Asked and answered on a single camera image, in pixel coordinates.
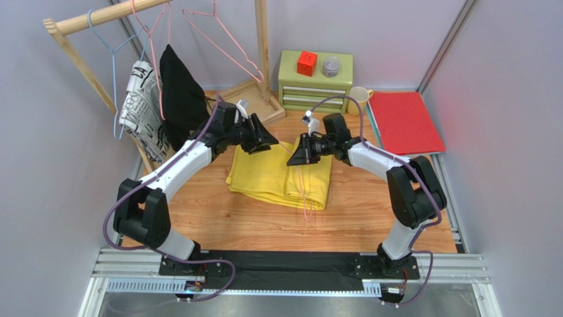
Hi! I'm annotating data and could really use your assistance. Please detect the black base cloth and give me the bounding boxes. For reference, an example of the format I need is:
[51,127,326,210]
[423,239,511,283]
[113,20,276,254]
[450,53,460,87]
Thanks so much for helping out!
[158,250,421,292]

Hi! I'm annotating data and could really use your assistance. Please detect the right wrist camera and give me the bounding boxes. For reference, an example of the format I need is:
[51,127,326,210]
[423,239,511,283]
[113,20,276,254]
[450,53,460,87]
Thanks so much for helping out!
[301,110,320,136]

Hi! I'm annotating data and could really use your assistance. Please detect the purple cable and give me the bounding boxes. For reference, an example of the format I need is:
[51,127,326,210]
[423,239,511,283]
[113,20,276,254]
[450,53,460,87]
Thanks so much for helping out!
[102,92,236,303]
[307,95,443,308]

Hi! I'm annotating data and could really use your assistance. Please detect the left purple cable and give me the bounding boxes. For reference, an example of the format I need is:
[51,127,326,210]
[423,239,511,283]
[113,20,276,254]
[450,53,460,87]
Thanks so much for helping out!
[102,92,236,303]

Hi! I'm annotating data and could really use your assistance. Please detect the wooden clothes rack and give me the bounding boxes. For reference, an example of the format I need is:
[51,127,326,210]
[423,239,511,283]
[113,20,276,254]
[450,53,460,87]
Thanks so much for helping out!
[43,0,286,174]

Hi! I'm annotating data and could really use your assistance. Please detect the white patterned garment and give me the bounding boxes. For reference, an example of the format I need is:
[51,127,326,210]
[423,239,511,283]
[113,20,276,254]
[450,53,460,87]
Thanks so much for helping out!
[118,61,170,163]

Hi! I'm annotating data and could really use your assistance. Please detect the red folder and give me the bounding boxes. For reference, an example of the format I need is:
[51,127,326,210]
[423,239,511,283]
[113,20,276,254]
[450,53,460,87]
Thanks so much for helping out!
[367,92,446,157]

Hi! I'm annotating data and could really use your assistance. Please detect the aluminium base frame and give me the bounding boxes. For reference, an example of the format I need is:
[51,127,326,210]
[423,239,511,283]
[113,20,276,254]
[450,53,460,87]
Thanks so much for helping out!
[79,248,501,316]

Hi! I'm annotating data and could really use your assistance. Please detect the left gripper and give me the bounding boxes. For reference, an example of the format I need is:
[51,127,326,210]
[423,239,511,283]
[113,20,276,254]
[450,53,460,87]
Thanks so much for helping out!
[225,113,279,155]

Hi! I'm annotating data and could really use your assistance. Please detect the green mini drawer chest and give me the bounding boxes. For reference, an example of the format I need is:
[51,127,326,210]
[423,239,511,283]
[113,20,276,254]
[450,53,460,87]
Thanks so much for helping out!
[278,50,354,111]

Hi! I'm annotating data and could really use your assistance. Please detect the yellow trousers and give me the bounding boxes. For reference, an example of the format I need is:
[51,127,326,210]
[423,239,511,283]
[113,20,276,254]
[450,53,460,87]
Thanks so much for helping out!
[226,143,332,211]

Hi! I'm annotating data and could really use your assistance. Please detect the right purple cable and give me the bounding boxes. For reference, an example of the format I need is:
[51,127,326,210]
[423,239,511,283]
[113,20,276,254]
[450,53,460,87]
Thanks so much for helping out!
[307,95,443,308]

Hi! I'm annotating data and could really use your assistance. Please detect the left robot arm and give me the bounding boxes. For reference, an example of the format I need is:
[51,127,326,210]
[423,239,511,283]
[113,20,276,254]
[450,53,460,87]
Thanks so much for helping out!
[109,101,279,264]

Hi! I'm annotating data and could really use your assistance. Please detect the yellow mug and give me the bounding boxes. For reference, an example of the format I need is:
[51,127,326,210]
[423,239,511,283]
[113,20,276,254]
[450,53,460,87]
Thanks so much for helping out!
[347,87,374,116]

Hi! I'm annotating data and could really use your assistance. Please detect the blue wire hanger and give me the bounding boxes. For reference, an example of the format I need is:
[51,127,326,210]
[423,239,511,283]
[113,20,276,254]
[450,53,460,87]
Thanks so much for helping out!
[87,9,148,141]

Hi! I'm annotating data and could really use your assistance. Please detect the pink wire hanger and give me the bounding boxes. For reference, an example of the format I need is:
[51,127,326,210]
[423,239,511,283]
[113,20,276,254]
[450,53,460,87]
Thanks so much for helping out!
[182,0,265,85]
[271,141,315,222]

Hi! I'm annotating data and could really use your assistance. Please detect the red cube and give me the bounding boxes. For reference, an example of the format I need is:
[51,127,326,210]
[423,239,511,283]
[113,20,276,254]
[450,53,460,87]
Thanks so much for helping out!
[296,51,318,77]

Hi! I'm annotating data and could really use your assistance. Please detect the black garment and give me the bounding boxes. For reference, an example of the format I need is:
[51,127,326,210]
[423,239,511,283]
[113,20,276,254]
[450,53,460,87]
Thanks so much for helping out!
[160,44,209,151]

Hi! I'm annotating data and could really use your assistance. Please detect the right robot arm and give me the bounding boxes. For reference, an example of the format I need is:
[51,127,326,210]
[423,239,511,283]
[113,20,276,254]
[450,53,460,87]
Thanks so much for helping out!
[287,111,447,277]

